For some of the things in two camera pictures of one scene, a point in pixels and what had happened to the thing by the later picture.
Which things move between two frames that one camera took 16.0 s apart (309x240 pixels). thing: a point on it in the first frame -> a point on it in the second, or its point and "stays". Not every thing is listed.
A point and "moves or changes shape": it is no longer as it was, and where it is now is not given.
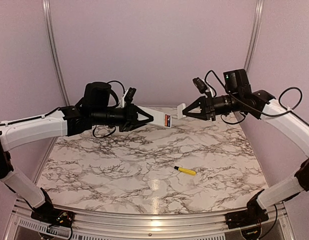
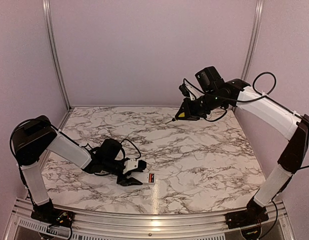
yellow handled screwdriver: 185,170 -> 181,115
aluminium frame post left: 47,9 stays
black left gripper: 131,121 -> 124,181
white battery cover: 180,108 moves or changes shape
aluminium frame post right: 255,31 stays
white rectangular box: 158,117 -> 143,177
